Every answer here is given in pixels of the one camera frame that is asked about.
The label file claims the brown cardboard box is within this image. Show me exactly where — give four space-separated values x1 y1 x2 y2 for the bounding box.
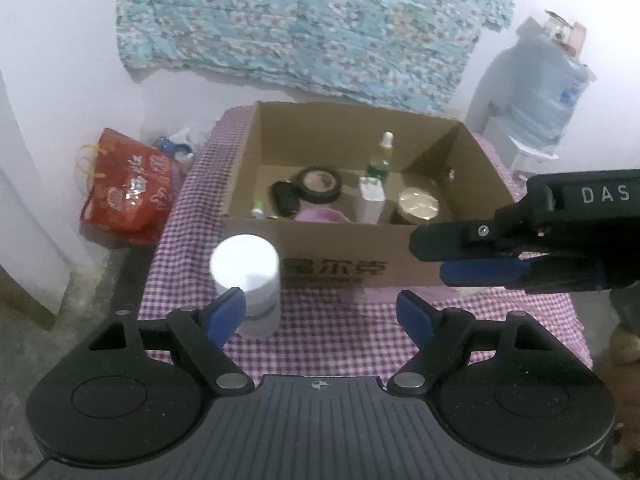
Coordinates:
221 102 514 287

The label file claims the purple checkered tablecloth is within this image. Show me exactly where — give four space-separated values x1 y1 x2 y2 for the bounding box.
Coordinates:
139 106 592 379

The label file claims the red gift bag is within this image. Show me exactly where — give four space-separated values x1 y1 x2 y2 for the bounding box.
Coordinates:
78 128 186 246

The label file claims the blue white plastic bag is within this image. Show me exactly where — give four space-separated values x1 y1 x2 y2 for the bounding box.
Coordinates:
152 127 210 164

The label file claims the white charger plug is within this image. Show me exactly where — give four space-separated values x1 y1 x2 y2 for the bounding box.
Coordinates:
355 177 386 224

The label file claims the purple round object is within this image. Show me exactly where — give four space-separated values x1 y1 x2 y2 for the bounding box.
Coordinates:
295 207 350 223

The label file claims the blue water jug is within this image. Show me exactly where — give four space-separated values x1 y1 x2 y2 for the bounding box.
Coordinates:
504 11 596 152

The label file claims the black tape roll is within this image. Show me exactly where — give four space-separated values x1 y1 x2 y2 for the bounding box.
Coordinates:
292 166 343 205

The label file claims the white water dispenser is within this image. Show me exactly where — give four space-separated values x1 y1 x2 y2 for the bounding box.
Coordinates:
483 117 559 179

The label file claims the floral teal curtain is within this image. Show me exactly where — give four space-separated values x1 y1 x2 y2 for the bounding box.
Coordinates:
116 0 515 114

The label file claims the small black oval case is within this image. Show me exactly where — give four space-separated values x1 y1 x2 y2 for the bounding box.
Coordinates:
270 181 300 218

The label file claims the white cylindrical jar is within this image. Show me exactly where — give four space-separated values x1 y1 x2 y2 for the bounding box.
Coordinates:
209 234 281 340

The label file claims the green glass dropper bottle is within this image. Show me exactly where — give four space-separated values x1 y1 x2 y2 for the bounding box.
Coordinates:
366 131 394 185

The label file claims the green lip balm tube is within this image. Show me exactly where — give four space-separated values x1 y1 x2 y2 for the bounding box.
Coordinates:
250 200 266 220

